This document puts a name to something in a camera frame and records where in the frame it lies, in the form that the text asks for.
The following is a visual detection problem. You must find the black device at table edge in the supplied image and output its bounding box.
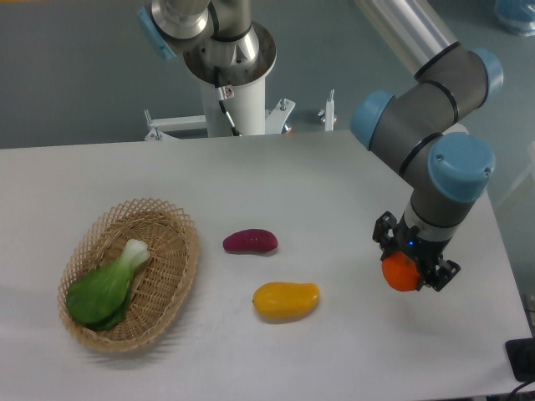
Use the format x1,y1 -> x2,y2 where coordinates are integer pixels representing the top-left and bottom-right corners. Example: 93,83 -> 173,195
505,338 -> 534,382

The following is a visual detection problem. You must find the green bok choy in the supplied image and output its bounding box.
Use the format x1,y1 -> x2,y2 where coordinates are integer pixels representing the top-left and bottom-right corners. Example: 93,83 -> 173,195
66,239 -> 150,331

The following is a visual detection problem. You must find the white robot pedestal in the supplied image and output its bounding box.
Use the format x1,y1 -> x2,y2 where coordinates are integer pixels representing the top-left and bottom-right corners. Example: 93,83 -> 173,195
145,79 -> 296,141

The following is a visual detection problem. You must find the yellow mango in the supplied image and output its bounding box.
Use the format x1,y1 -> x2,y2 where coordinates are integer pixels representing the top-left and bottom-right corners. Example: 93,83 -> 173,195
252,282 -> 321,322

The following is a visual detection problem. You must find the purple sweet potato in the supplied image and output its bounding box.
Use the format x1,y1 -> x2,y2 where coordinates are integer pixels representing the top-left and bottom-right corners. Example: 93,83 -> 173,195
222,228 -> 278,254

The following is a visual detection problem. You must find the orange fruit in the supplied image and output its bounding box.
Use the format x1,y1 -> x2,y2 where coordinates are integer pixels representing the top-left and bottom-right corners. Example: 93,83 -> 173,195
381,251 -> 420,292

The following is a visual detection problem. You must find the woven wicker basket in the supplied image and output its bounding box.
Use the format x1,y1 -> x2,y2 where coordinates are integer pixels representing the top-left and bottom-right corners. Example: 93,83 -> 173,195
58,198 -> 200,353

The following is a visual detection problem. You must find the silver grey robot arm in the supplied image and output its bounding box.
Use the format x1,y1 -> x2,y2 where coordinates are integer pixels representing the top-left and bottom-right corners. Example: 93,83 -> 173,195
138,1 -> 503,292

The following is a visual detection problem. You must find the black cable on pedestal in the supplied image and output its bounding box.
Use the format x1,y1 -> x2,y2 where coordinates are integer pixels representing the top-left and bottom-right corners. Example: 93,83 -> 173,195
213,65 -> 242,137

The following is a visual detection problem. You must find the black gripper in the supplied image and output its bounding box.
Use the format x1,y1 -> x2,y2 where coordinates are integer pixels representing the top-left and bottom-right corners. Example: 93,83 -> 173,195
372,211 -> 461,292

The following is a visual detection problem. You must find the blue object top right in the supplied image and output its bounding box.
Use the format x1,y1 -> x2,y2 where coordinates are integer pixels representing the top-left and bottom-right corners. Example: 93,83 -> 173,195
494,0 -> 534,37

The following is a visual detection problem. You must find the white bracket post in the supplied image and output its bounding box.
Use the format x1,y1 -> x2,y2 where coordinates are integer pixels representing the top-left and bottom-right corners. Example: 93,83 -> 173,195
318,89 -> 338,131

